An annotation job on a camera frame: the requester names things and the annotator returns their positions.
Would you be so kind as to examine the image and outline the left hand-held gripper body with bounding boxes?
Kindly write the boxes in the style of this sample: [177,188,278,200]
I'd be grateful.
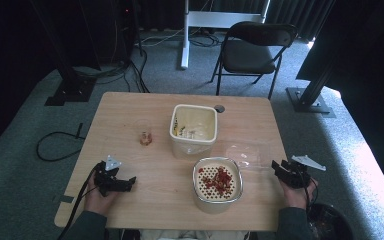
[94,154,130,198]

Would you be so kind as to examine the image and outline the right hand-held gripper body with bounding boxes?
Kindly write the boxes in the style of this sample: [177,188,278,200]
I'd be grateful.
[279,154,327,190]

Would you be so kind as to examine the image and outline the clear plastic lid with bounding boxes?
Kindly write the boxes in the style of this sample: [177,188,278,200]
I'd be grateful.
[224,140,275,172]

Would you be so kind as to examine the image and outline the red chili pieces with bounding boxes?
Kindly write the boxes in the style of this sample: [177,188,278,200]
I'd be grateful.
[197,165,235,198]

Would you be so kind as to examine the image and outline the cream container with metal rim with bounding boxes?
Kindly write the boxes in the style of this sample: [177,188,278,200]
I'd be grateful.
[191,156,245,215]

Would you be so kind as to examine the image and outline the perforated strainer insert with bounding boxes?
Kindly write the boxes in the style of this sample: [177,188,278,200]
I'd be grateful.
[193,157,243,203]

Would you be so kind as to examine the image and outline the cream plastic container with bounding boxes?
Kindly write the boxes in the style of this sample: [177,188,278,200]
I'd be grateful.
[168,103,219,161]

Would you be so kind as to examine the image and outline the person's left hand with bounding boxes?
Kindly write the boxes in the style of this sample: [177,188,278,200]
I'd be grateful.
[83,181,121,218]

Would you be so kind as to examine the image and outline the person's right hand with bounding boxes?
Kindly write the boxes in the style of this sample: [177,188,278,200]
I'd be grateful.
[279,178,319,211]

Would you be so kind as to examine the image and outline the grey tape strip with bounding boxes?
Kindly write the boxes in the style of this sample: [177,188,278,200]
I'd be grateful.
[52,193,75,205]

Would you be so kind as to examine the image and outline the black round bin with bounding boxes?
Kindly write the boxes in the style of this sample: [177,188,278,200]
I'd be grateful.
[305,202,356,240]

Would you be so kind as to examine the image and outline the black metal stand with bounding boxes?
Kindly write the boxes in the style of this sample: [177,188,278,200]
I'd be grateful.
[285,61,337,119]
[29,0,98,107]

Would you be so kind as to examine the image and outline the black folding chair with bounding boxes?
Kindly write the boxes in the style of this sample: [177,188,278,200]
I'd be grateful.
[209,20,299,101]

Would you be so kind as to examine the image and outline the dark curtain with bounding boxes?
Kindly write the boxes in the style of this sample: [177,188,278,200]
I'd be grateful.
[136,0,338,43]

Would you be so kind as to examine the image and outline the right hand-held gripper cable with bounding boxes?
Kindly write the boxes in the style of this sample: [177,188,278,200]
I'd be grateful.
[298,168,320,214]

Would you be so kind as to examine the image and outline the hand-held gripper cable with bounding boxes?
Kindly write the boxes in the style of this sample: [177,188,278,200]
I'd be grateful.
[57,162,105,240]
[298,168,320,214]

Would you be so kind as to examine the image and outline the left hand-held gripper cable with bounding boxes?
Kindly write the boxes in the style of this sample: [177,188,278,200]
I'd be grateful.
[57,162,105,240]

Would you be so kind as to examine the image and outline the black floor cable loop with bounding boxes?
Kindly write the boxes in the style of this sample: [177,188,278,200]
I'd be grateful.
[35,122,87,163]

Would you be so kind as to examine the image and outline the bundle of floor cables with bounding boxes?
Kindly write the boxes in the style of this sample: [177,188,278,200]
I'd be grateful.
[73,28,223,94]

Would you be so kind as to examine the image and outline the white desk frame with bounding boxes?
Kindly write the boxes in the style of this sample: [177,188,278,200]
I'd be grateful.
[179,0,271,71]

